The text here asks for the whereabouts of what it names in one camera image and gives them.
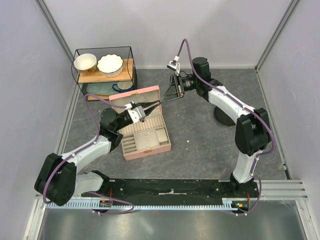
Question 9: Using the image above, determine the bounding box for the floral light blue plate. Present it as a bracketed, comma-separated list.
[86, 82, 116, 96]

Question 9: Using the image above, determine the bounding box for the black wire shelf rack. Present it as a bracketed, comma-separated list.
[71, 46, 138, 100]

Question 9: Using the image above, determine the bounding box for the black round stand base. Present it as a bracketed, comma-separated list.
[213, 106, 236, 127]

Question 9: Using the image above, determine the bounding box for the white scalloped bowl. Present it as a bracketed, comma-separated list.
[97, 54, 124, 78]

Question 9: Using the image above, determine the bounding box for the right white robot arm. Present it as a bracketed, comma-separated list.
[161, 56, 272, 197]

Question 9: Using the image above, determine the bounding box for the grey slotted cable duct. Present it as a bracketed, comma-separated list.
[46, 197, 238, 211]

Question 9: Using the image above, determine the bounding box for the cream watch pillow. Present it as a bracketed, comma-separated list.
[156, 128, 169, 145]

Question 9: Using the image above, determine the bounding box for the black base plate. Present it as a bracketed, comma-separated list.
[97, 178, 259, 206]

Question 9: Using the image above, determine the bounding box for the pink jewelry box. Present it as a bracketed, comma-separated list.
[109, 85, 171, 161]

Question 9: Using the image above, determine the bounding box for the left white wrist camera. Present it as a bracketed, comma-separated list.
[125, 101, 146, 124]

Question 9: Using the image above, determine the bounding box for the white round bowl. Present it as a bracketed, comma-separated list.
[73, 53, 98, 75]

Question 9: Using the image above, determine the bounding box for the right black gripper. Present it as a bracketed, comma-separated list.
[159, 73, 199, 104]

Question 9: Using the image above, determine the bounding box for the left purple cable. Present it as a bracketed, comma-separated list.
[42, 93, 136, 216]

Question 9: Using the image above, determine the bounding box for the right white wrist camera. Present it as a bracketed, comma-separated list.
[167, 55, 181, 75]

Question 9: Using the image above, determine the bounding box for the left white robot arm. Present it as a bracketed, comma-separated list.
[34, 100, 161, 206]

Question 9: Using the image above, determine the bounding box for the blue mug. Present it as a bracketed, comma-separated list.
[112, 81, 134, 93]

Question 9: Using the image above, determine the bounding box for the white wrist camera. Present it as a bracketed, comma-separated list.
[167, 55, 181, 75]
[125, 101, 146, 124]

